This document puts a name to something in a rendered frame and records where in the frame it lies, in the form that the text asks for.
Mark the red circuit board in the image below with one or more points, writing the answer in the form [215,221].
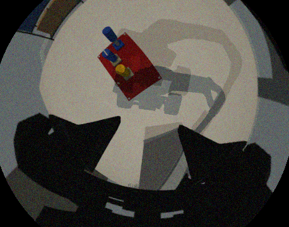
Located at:
[127,64]

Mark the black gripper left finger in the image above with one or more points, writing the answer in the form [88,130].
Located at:
[88,140]

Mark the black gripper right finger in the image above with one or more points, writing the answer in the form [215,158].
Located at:
[204,155]

